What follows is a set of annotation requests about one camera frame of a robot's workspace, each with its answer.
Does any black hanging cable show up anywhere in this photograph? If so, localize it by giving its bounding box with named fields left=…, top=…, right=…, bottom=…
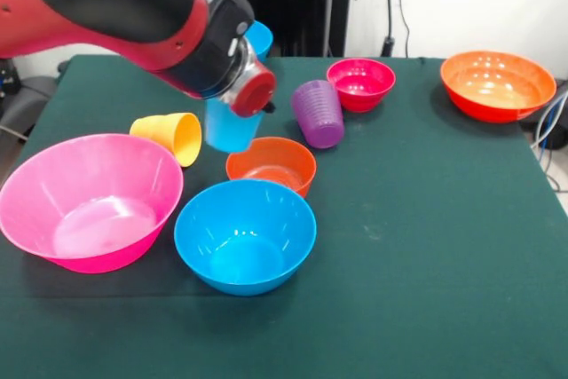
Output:
left=380, top=0, right=422, bottom=59

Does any large pink plastic bowl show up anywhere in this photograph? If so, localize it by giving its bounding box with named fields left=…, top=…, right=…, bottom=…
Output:
left=0, top=132, right=185, bottom=274

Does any blue plastic bowl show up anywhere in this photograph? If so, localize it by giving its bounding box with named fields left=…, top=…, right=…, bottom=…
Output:
left=173, top=178, right=318, bottom=297
left=246, top=20, right=274, bottom=64

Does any small red-orange plastic bowl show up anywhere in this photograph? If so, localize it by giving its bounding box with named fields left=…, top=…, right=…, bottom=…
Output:
left=225, top=136, right=318, bottom=199

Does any small magenta plastic bowl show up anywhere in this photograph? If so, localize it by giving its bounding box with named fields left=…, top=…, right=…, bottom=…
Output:
left=326, top=58, right=397, bottom=114

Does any dark green tablecloth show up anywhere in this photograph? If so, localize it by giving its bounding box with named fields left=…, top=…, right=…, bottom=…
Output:
left=0, top=53, right=568, bottom=379

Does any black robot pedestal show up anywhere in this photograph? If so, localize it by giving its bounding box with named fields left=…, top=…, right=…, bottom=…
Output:
left=208, top=0, right=359, bottom=59

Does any purple ribbed plastic cup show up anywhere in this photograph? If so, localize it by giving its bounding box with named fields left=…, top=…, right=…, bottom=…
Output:
left=290, top=79, right=346, bottom=150

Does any yellow plastic cup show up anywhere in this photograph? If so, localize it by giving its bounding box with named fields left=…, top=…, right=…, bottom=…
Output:
left=129, top=112, right=203, bottom=169

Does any tangle of floor cables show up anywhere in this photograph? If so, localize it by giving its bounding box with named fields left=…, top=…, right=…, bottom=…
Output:
left=530, top=90, right=568, bottom=196

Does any blue plastic cup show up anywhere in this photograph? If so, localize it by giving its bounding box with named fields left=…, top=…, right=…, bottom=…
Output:
left=203, top=97, right=265, bottom=154

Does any large orange plastic bowl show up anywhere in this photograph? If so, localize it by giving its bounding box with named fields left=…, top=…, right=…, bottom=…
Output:
left=439, top=50, right=557, bottom=124

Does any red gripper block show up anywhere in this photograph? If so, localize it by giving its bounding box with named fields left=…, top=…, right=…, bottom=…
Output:
left=230, top=68, right=278, bottom=119

